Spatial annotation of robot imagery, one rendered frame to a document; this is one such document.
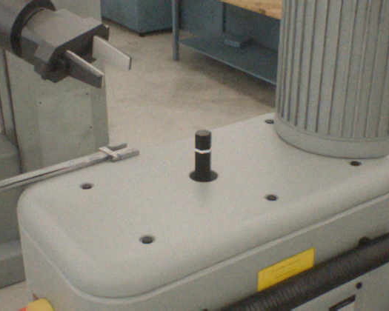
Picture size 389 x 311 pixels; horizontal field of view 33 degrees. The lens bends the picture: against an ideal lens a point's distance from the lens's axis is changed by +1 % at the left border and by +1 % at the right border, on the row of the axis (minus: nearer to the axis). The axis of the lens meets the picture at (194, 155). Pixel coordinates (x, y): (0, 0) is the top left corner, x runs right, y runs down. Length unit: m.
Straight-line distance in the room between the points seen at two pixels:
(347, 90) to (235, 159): 0.17
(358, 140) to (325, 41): 0.14
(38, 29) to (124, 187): 0.23
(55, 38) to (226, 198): 0.30
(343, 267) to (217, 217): 0.18
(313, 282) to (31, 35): 0.46
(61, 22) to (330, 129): 0.38
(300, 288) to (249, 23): 6.78
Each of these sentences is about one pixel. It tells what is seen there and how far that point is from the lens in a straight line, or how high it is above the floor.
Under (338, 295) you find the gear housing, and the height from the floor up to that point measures 1.71.
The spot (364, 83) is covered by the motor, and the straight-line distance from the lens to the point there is 0.86.
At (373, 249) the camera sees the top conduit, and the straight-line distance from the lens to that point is 0.87.
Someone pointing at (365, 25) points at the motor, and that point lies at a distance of 0.83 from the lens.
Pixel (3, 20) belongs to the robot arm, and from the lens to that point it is 0.91.
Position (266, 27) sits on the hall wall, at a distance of 7.28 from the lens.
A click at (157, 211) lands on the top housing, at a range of 0.76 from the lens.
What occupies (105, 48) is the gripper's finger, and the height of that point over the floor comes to 2.03.
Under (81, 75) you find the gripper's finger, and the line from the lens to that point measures 0.85.
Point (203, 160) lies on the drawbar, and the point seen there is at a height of 1.92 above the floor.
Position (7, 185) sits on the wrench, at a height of 1.90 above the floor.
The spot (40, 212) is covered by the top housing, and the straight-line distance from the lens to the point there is 0.78.
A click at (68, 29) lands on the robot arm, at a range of 0.88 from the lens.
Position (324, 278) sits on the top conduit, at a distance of 0.81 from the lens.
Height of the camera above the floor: 2.28
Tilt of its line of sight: 26 degrees down
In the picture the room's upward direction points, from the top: straight up
